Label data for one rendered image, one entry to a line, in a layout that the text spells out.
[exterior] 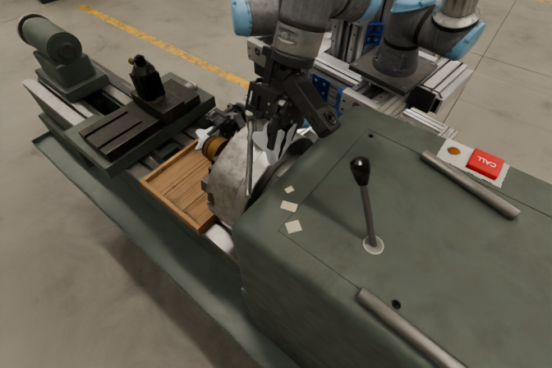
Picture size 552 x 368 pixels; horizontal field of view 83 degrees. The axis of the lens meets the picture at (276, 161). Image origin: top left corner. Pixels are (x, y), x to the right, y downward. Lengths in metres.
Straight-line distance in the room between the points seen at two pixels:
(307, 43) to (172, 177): 0.81
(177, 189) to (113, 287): 1.05
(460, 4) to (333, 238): 0.67
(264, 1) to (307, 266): 0.68
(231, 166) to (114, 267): 1.48
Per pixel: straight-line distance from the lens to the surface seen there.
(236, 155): 0.74
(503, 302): 0.65
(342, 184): 0.66
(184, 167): 1.20
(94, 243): 2.26
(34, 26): 1.75
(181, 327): 1.88
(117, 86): 1.74
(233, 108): 1.07
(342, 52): 1.41
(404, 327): 0.54
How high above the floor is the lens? 1.77
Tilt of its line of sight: 49 degrees down
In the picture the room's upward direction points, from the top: straight up
